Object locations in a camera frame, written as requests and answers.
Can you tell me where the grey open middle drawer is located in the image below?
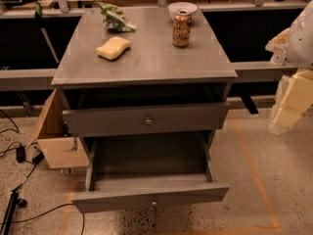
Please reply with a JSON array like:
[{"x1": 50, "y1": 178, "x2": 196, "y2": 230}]
[{"x1": 72, "y1": 133, "x2": 229, "y2": 213}]

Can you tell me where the black stand base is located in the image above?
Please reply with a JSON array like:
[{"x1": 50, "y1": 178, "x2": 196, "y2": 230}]
[{"x1": 0, "y1": 191, "x2": 27, "y2": 235}]

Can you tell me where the grey wooden drawer cabinet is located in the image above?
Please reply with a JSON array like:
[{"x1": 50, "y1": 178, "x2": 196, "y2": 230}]
[{"x1": 51, "y1": 6, "x2": 238, "y2": 139}]

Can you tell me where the grey metal rail left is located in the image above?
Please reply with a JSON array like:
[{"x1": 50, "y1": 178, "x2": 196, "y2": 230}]
[{"x1": 0, "y1": 69, "x2": 56, "y2": 91}]

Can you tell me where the white ceramic bowl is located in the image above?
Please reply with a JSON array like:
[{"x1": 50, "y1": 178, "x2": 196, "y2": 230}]
[{"x1": 168, "y1": 2, "x2": 199, "y2": 20}]

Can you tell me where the orange soda can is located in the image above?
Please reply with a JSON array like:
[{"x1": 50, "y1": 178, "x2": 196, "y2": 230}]
[{"x1": 172, "y1": 10, "x2": 192, "y2": 47}]

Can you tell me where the black floor cable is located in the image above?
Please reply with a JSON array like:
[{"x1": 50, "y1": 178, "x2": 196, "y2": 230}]
[{"x1": 0, "y1": 109, "x2": 86, "y2": 235}]

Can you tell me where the grey top drawer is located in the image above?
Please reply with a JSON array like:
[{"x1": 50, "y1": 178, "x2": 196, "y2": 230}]
[{"x1": 63, "y1": 102, "x2": 229, "y2": 137}]

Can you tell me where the cardboard box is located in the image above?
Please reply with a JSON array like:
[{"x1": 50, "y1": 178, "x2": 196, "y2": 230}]
[{"x1": 25, "y1": 90, "x2": 89, "y2": 168}]

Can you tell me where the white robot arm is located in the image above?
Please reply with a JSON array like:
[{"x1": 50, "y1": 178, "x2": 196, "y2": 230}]
[{"x1": 265, "y1": 1, "x2": 313, "y2": 135}]

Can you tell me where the yellow sponge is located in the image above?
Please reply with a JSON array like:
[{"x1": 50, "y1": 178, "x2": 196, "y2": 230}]
[{"x1": 96, "y1": 36, "x2": 132, "y2": 61}]

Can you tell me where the green chip bag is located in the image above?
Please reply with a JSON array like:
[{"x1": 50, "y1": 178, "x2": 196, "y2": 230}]
[{"x1": 96, "y1": 1, "x2": 137, "y2": 32}]

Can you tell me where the black power adapter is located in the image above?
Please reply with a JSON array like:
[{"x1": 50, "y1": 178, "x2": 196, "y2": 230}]
[{"x1": 16, "y1": 146, "x2": 25, "y2": 164}]

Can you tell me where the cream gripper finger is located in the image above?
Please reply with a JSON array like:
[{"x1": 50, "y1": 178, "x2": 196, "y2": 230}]
[{"x1": 265, "y1": 28, "x2": 290, "y2": 66}]

